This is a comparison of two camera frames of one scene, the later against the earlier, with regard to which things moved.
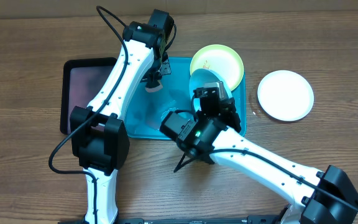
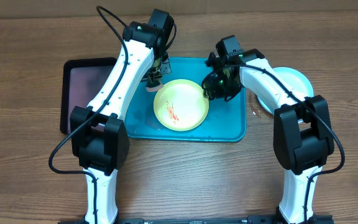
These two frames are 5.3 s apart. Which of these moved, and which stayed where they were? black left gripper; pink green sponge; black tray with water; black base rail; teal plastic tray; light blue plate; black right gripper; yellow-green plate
Moved: yellow-green plate; black right gripper; light blue plate
Stayed: black base rail; teal plastic tray; black left gripper; black tray with water; pink green sponge
